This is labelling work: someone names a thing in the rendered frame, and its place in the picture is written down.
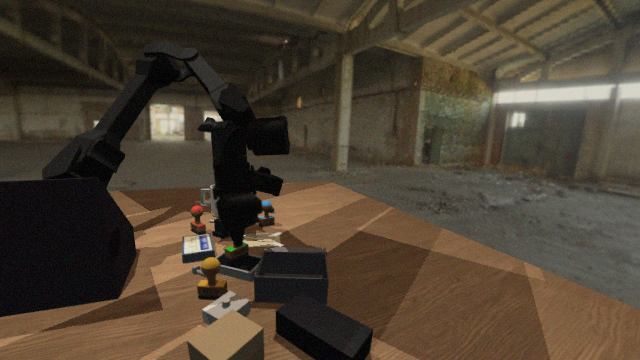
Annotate white mug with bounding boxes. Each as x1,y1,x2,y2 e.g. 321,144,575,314
200,185,219,217

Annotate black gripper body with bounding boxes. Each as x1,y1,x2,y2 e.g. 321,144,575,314
213,156,263,219

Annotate cream paper card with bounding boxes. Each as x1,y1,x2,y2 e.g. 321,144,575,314
243,232,283,248

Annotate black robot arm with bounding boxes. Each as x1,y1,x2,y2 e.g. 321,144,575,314
42,41,290,196

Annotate red rubber stamp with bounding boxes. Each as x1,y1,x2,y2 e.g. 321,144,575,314
190,205,206,235

